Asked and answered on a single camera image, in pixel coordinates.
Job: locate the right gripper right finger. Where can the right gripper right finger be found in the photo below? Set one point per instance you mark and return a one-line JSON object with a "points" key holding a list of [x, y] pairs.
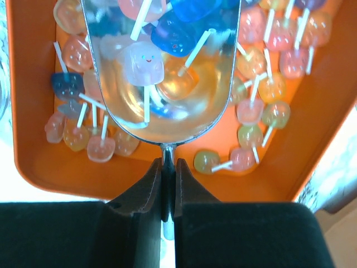
{"points": [[210, 233]]}

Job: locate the silver metal scoop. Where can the silver metal scoop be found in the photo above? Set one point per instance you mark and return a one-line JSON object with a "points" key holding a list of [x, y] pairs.
{"points": [[165, 68]]}

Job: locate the orange tray of candies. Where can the orange tray of candies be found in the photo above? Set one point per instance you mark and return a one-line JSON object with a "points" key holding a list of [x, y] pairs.
{"points": [[319, 104]]}

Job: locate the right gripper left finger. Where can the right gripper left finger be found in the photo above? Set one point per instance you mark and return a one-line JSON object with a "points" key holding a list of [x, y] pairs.
{"points": [[124, 232]]}

